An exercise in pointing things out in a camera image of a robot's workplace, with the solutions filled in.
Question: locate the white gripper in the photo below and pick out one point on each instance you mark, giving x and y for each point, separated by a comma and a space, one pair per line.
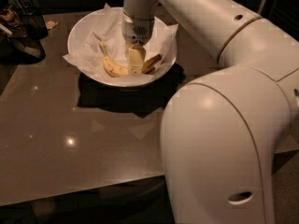
137, 30

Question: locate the yellow spotted banana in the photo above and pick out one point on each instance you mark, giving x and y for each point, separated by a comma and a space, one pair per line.
115, 69

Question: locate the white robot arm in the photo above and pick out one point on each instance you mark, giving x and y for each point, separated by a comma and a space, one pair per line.
220, 132

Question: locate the white bowl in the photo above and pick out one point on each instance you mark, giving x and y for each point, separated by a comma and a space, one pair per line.
78, 34

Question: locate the white paper liner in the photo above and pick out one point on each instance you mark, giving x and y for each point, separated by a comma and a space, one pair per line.
102, 28

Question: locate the small crumpled wrapper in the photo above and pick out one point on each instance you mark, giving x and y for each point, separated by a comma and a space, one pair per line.
51, 24

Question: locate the dark mesh basket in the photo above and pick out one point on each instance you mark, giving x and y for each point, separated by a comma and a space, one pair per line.
32, 18

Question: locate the dark shoe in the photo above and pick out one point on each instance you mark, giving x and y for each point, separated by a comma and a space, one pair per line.
30, 50

